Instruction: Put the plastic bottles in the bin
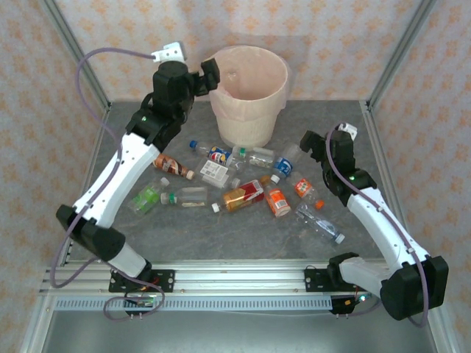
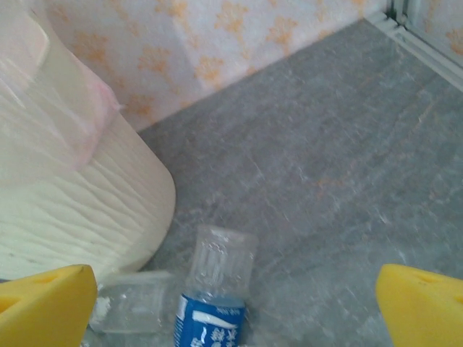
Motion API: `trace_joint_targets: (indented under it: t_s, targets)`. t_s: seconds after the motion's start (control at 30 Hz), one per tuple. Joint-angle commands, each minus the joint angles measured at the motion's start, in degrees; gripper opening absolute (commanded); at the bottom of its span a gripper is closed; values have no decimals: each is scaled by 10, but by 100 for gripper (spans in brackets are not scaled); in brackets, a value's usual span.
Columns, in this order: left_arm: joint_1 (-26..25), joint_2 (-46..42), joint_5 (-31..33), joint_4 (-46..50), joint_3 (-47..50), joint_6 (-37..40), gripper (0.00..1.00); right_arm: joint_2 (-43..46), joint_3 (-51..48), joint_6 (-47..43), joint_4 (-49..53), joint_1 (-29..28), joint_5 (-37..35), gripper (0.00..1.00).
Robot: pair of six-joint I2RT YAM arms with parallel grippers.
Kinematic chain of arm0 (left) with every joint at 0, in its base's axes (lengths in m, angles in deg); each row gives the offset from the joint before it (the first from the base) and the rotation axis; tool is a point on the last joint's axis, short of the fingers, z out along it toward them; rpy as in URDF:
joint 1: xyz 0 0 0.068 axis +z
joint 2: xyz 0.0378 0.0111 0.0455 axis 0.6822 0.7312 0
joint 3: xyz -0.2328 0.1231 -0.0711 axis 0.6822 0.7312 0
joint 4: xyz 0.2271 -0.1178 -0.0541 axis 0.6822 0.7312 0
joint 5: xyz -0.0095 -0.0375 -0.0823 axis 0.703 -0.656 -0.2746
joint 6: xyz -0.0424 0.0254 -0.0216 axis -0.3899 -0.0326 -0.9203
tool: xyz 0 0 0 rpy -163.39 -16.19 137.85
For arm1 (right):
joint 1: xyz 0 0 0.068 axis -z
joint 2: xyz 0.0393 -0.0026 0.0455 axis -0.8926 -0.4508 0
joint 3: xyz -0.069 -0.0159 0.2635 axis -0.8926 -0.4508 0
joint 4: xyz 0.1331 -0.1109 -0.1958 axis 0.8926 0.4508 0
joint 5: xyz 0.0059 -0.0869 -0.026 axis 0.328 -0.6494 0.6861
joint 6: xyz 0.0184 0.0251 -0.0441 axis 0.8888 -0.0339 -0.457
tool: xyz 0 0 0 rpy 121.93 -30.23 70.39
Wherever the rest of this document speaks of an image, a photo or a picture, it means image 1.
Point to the clear bottle green neck band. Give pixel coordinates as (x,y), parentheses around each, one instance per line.
(257,156)
(187,196)

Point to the blue yellow label cola bottle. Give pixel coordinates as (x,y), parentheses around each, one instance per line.
(218,154)

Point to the square clear bottle white label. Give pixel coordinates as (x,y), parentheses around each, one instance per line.
(215,171)

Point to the red gold label tea bottle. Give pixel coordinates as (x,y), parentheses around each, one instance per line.
(243,195)

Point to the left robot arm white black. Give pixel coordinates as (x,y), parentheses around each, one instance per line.
(110,184)

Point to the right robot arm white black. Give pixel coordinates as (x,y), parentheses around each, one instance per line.
(382,228)

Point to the pink plastic bin liner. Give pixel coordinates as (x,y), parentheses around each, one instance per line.
(250,88)

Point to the cream plastic waste bin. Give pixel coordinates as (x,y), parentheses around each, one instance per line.
(243,132)

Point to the clear bottle blue label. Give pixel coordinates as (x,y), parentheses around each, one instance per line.
(285,163)

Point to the small bottle orange cap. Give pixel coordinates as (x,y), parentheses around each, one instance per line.
(303,187)

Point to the orange label bottle white cap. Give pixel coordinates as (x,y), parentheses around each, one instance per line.
(277,200)

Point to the crushed clear bottle white cap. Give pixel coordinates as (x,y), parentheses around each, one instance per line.
(316,220)

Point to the brown coffee drink bottle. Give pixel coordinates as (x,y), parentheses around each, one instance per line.
(170,166)

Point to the clear bottle green label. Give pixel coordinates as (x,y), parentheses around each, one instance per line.
(147,195)

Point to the aluminium frame post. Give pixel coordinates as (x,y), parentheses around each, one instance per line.
(77,55)
(401,55)

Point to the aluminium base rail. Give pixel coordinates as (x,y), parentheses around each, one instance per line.
(235,279)

